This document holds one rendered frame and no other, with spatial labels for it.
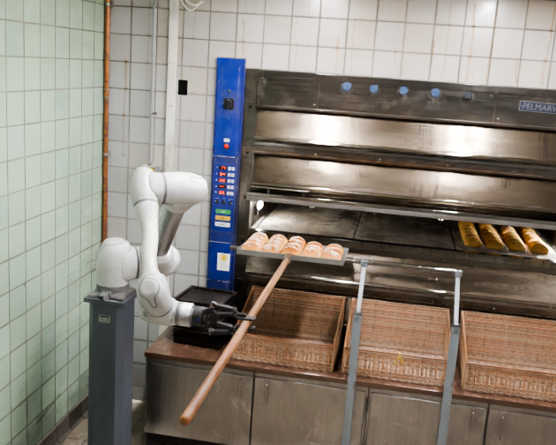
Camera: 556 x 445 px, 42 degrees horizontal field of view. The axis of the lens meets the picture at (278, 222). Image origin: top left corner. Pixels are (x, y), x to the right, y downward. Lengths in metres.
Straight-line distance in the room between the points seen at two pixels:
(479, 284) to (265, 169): 1.37
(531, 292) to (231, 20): 2.24
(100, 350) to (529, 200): 2.38
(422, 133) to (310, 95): 0.65
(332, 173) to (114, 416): 1.74
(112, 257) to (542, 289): 2.33
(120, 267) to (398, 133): 1.67
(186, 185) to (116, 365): 1.04
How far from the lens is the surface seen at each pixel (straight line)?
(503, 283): 4.27
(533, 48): 4.12
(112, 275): 3.52
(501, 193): 4.15
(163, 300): 2.63
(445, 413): 3.86
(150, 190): 3.02
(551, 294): 4.32
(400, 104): 4.09
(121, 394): 3.72
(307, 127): 4.12
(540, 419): 3.97
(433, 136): 4.09
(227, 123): 4.17
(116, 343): 3.60
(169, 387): 4.09
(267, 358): 3.93
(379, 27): 4.07
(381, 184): 4.11
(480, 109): 4.11
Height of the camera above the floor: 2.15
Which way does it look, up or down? 12 degrees down
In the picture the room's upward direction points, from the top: 4 degrees clockwise
